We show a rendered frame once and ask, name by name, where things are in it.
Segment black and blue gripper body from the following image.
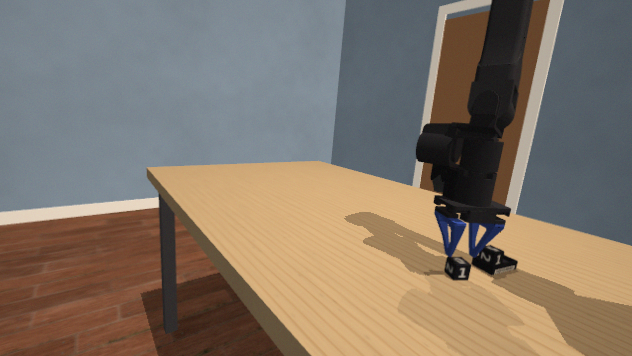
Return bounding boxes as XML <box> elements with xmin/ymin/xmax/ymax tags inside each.
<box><xmin>433</xmin><ymin>167</ymin><xmax>511</xmax><ymax>225</ymax></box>

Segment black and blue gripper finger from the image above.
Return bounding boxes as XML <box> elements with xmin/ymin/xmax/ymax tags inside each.
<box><xmin>434</xmin><ymin>210</ymin><xmax>467</xmax><ymax>257</ymax></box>
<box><xmin>469</xmin><ymin>223</ymin><xmax>505</xmax><ymax>258</ymax></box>

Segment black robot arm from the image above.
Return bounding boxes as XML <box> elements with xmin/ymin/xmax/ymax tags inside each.
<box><xmin>416</xmin><ymin>0</ymin><xmax>534</xmax><ymax>201</ymax></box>

